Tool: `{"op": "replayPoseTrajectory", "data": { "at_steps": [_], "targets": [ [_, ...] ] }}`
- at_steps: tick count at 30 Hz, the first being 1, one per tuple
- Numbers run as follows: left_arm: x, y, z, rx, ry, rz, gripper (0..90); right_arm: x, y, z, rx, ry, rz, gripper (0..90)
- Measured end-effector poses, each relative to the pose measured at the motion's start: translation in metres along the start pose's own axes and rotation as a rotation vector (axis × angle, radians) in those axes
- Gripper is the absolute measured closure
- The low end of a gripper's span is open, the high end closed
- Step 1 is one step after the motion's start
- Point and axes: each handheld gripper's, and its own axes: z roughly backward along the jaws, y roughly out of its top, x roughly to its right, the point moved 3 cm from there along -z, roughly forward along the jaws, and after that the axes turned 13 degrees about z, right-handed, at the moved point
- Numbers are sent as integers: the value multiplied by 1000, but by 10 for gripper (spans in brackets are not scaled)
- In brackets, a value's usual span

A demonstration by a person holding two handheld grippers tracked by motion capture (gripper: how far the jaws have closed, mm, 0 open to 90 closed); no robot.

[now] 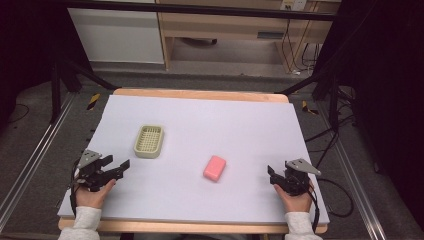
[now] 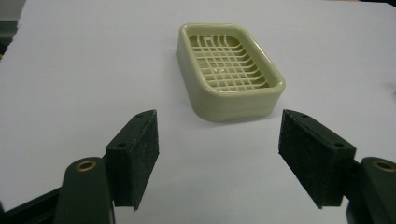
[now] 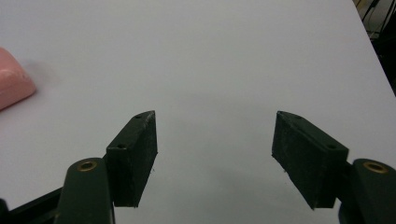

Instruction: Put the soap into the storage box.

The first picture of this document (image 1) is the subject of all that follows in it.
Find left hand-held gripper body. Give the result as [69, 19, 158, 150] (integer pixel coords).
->
[74, 149, 116, 193]

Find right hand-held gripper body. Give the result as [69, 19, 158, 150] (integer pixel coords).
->
[281, 158, 322, 197]

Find beige slotted soap dish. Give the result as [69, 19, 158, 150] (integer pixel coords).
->
[133, 124, 165, 160]

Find pink soap bar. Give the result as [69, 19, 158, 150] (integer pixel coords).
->
[202, 155, 227, 183]

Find person's right hand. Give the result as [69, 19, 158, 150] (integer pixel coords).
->
[273, 183, 315, 214]

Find person's left hand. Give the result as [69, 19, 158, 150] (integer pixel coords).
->
[76, 179, 117, 209]

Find yellow black tape marker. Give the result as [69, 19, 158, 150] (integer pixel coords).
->
[86, 93, 101, 111]
[301, 100, 318, 116]

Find black metal stand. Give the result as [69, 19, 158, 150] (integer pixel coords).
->
[275, 66, 342, 132]
[49, 59, 120, 125]

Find white table sheet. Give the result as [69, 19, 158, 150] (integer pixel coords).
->
[57, 94, 331, 225]

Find wooden table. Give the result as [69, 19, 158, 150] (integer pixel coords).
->
[58, 87, 329, 235]

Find white cabinet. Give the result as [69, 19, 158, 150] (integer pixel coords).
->
[67, 7, 165, 65]

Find black curtain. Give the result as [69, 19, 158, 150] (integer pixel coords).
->
[0, 0, 93, 129]
[314, 0, 424, 231]

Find light wooden desk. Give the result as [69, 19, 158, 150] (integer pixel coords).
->
[156, 0, 342, 73]

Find black horizontal metal bar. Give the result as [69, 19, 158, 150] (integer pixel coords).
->
[59, 0, 338, 22]

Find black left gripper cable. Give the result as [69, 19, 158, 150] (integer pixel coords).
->
[68, 159, 82, 218]

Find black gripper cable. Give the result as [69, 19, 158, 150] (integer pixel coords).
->
[68, 159, 82, 218]
[306, 184, 321, 233]

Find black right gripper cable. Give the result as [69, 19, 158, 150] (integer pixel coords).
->
[306, 184, 321, 233]

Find black floor cables bundle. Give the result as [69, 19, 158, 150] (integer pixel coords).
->
[304, 85, 358, 169]

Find black looped floor cable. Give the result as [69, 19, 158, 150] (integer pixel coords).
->
[316, 178, 355, 218]

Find silver floor rail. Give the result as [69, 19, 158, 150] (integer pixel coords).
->
[316, 99, 390, 240]
[0, 92, 78, 232]

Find thin black floor cable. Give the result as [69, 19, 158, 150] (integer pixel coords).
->
[7, 103, 31, 125]

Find cables under desk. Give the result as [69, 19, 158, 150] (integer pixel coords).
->
[280, 19, 322, 75]

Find white wall outlet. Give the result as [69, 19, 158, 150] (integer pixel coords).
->
[280, 0, 307, 11]

